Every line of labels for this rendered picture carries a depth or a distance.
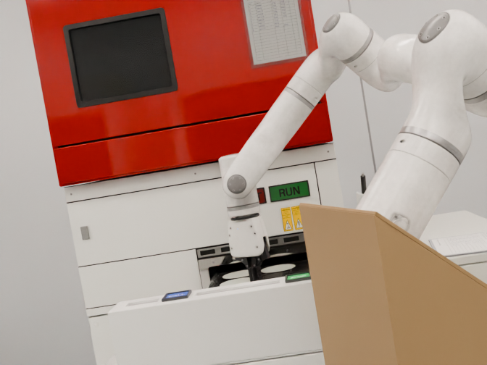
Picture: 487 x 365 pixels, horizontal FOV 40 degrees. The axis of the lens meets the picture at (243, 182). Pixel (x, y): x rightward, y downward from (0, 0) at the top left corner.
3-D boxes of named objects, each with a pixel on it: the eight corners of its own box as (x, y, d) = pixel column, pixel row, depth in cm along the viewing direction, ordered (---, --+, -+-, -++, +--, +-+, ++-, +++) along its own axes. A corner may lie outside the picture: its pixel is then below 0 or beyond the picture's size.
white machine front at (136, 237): (89, 315, 206) (66, 187, 204) (354, 274, 200) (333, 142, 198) (86, 317, 203) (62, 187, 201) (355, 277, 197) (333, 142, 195)
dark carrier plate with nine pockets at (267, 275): (219, 274, 196) (219, 272, 196) (337, 256, 193) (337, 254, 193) (205, 303, 162) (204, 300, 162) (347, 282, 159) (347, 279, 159)
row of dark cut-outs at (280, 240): (198, 257, 201) (196, 249, 200) (344, 235, 197) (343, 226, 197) (198, 258, 200) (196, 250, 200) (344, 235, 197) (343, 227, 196)
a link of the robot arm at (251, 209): (219, 208, 173) (221, 220, 173) (246, 206, 167) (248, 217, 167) (238, 203, 179) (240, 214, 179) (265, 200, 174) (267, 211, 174)
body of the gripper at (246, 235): (219, 216, 173) (227, 258, 174) (251, 213, 167) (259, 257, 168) (237, 211, 179) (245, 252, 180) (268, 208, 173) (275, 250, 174)
